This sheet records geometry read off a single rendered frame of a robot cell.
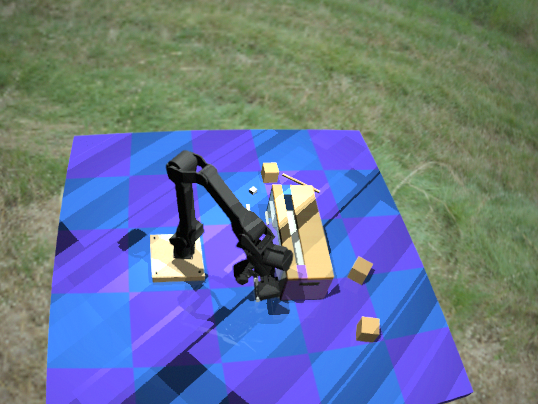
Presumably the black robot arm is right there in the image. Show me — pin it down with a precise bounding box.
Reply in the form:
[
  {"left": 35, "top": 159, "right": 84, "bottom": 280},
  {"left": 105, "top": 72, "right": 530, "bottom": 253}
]
[{"left": 166, "top": 150, "right": 294, "bottom": 285}]

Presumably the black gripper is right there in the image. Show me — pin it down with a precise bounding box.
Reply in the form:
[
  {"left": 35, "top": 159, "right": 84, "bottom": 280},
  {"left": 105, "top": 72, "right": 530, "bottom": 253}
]
[{"left": 249, "top": 262, "right": 281, "bottom": 300}]

